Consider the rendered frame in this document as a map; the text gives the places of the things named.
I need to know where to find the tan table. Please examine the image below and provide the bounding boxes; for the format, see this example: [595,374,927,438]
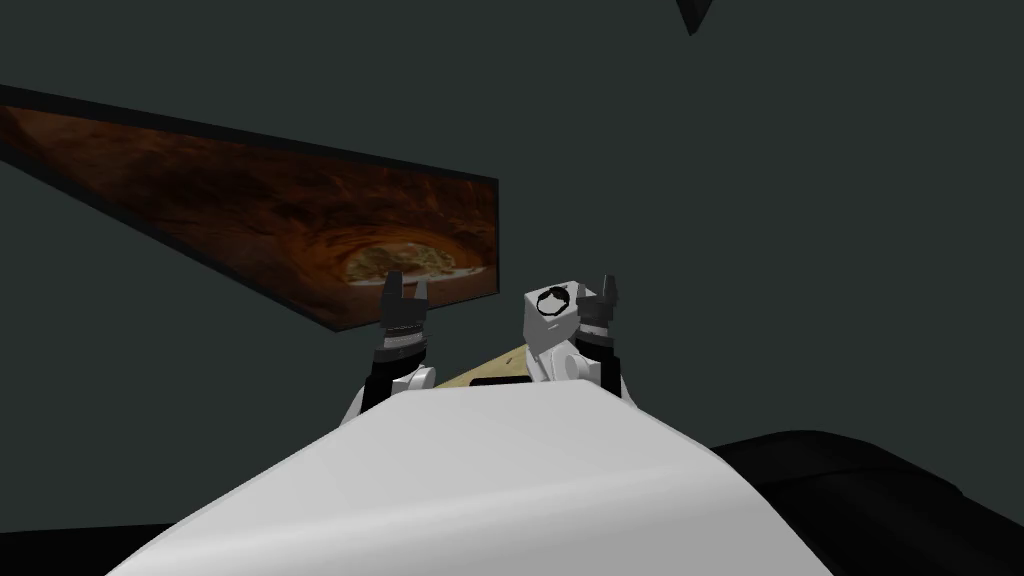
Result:
[434,345,536,390]

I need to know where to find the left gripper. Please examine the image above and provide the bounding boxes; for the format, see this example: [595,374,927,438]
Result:
[379,271,430,337]

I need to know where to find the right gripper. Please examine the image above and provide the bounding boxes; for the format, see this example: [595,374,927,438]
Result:
[575,273,620,333]

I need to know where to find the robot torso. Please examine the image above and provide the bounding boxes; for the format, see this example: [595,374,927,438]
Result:
[103,375,837,576]

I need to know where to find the brown picture with black frame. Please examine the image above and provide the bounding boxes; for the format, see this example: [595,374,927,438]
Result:
[0,83,502,334]

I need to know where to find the white box with black ring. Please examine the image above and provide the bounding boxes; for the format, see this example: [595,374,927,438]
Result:
[523,280,599,359]

